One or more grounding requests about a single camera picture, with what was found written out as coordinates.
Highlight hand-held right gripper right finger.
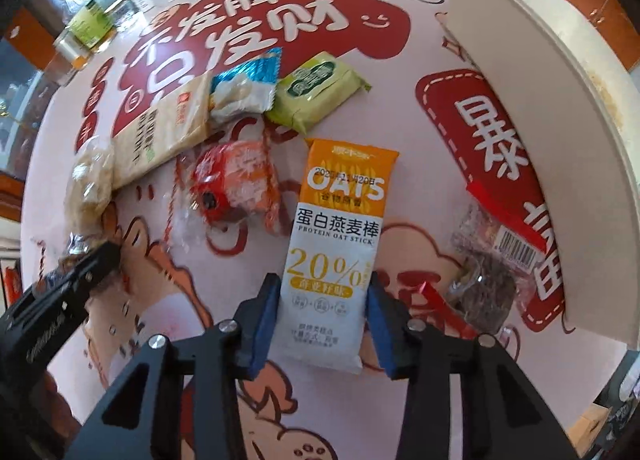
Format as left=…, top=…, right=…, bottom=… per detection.
left=366, top=282, right=580, bottom=460

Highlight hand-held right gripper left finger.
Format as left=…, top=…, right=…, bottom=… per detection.
left=65, top=273, right=282, bottom=460

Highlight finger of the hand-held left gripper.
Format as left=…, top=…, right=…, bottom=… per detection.
left=30, top=240, right=124, bottom=301

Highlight clear brown nut snack packet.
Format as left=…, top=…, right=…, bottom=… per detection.
left=59, top=234, right=113, bottom=273

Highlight orange white oat bar packet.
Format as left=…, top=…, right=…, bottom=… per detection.
left=269, top=137, right=401, bottom=375

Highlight white plastic storage bin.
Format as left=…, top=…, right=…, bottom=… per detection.
left=446, top=0, right=640, bottom=337

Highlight small clear bag pale puffs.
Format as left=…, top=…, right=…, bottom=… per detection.
left=64, top=136, right=120, bottom=241

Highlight dark brown snack packet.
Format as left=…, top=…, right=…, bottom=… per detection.
left=445, top=179, right=550, bottom=333

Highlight clear red orange snack packet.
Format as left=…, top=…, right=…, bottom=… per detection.
left=171, top=139, right=282, bottom=237

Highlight beige snack packet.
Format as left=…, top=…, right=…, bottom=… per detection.
left=111, top=70, right=213, bottom=188

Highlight small white lid glass jar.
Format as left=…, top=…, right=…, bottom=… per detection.
left=53, top=34, right=95, bottom=68

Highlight blue white snack packet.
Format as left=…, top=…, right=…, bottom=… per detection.
left=209, top=46, right=282, bottom=127

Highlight green label glass bottle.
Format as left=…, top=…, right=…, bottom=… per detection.
left=59, top=0, right=117, bottom=49

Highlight green snack packet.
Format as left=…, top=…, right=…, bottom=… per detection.
left=264, top=52, right=374, bottom=137

